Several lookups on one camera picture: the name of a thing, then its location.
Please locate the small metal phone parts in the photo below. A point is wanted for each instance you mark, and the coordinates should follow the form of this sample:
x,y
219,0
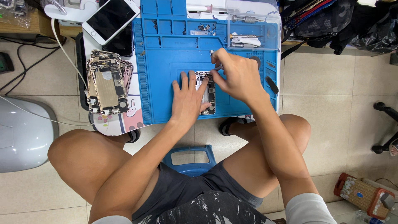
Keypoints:
x,y
202,29

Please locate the small metal blade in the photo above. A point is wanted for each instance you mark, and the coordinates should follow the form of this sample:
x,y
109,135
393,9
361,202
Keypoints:
x,y
270,65

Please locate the blue silicone repair mat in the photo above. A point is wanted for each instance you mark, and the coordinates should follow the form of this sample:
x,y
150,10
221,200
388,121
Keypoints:
x,y
161,77

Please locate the person's right hand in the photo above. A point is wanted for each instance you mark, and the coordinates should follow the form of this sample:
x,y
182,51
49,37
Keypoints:
x,y
242,79

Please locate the black office chair base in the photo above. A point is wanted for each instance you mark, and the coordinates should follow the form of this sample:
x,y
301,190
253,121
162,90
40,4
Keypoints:
x,y
387,124

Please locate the black green device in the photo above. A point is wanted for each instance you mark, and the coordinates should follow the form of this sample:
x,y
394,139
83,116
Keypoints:
x,y
4,62

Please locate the white glue syringe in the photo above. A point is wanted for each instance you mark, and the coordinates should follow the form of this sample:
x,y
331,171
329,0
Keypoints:
x,y
199,8

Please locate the person's left leg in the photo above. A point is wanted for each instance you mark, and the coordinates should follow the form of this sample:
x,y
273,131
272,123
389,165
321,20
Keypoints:
x,y
90,161

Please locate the white smartphone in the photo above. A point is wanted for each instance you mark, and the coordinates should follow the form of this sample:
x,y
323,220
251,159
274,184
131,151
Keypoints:
x,y
110,20

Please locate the wooden desk with plastic bags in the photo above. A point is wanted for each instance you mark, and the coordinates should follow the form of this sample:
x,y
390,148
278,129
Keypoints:
x,y
21,18

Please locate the person's right leg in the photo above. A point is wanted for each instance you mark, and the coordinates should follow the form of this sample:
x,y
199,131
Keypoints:
x,y
264,146

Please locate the thick silver screwdriver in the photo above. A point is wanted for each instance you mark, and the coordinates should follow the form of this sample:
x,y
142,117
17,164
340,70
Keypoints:
x,y
247,19

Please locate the black camouflage bag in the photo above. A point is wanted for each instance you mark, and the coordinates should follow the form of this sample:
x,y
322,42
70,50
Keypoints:
x,y
320,21

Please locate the gold opened phone housing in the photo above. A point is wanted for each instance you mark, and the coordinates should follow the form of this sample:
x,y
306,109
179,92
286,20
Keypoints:
x,y
107,87
104,54

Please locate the short silver screwdriver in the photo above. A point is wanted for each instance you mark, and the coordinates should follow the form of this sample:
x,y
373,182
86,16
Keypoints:
x,y
239,45

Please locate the grey round disc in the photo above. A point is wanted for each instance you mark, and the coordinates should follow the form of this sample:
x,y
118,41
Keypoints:
x,y
256,59

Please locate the black white printed shirt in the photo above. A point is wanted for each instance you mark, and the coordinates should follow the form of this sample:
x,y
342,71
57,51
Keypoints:
x,y
217,208

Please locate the black plastic pry tool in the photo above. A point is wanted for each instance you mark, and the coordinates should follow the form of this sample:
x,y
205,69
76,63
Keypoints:
x,y
272,84

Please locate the clear plastic bottle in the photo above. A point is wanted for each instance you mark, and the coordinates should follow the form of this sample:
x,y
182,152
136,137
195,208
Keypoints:
x,y
368,217

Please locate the silver metal tweezers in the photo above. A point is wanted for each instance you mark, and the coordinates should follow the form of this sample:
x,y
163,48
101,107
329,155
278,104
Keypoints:
x,y
219,67

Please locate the person's left hand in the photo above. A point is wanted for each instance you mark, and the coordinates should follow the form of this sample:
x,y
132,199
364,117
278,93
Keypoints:
x,y
185,104

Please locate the silver phone housing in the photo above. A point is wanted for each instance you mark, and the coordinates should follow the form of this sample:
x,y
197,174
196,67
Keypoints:
x,y
210,93

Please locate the white gooseneck lamp base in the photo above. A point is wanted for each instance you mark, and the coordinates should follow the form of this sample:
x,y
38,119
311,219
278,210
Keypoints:
x,y
73,12

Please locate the red woven basket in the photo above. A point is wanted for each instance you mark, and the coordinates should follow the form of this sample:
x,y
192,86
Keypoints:
x,y
363,194

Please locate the black sandal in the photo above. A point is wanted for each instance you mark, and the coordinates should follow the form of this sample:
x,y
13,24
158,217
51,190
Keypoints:
x,y
228,124
134,136

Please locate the white cloth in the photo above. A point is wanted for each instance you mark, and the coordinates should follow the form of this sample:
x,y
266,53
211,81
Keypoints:
x,y
251,41

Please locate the pink opened phone housing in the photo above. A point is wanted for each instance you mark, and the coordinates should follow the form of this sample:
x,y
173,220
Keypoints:
x,y
128,71

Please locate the cartoon printed table mat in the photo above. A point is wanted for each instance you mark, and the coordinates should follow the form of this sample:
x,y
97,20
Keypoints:
x,y
121,124

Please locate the thin silver screwdriver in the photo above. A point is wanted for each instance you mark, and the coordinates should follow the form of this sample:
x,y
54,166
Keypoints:
x,y
242,36

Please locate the black plastic bag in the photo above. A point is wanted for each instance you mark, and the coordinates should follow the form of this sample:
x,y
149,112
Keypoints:
x,y
377,31

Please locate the grey rounded appliance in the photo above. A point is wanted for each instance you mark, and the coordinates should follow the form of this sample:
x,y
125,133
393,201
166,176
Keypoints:
x,y
25,137

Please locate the dark grey shorts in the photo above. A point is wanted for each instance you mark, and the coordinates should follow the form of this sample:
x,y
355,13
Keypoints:
x,y
186,189

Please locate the black smartphone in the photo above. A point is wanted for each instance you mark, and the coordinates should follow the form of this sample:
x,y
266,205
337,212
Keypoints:
x,y
122,43

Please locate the blue plastic stool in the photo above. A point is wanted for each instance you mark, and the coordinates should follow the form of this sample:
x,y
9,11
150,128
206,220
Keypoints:
x,y
189,169

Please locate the clear plastic tool box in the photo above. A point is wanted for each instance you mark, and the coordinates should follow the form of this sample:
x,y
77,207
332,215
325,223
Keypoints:
x,y
267,34

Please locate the person's leg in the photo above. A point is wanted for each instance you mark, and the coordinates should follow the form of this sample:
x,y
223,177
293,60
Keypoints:
x,y
264,146
90,161

